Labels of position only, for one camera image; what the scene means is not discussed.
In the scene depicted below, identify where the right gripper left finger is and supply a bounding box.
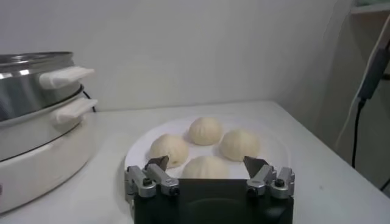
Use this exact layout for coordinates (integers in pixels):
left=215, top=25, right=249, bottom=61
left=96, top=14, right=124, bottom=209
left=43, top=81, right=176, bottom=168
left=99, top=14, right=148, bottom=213
left=124, top=155, right=180, bottom=203

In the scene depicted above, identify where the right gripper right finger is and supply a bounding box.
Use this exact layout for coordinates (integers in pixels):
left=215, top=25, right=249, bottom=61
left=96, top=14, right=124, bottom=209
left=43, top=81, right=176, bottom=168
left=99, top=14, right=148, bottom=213
left=243, top=155, right=296, bottom=200

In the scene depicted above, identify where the white steamed baozi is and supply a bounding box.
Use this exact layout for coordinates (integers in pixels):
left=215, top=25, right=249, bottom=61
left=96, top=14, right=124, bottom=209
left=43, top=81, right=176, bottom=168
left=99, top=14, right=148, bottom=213
left=148, top=133, right=190, bottom=169
left=188, top=116, right=224, bottom=146
left=219, top=128, right=261, bottom=162
left=181, top=155, right=230, bottom=180

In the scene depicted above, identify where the white round plate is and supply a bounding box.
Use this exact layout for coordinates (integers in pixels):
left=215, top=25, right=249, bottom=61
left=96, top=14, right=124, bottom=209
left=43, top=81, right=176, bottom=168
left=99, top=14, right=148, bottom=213
left=124, top=114, right=293, bottom=180

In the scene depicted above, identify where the white electric cooker base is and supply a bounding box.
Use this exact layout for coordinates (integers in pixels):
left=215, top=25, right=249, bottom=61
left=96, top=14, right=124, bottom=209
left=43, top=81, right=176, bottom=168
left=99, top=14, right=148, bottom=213
left=0, top=97, right=99, bottom=214

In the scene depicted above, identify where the black power adapter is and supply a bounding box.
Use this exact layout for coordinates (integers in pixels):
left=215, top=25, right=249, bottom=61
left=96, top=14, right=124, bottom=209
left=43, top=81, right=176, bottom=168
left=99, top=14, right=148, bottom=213
left=356, top=39, right=390, bottom=102

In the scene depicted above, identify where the black adapter cable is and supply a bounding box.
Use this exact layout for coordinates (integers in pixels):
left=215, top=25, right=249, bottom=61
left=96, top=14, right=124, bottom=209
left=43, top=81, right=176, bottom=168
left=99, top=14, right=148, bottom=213
left=351, top=99, right=367, bottom=169

